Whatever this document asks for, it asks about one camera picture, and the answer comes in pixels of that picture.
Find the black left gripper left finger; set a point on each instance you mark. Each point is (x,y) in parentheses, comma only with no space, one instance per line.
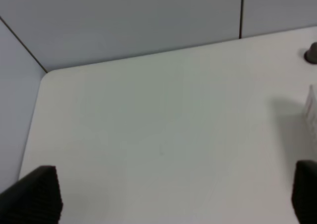
(34,199)

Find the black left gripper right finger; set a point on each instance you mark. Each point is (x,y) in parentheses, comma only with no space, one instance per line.
(304,193)

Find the white toothpaste box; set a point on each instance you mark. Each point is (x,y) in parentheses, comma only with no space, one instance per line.
(310,109)

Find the grey coffee capsule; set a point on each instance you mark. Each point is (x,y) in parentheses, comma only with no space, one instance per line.
(310,55)

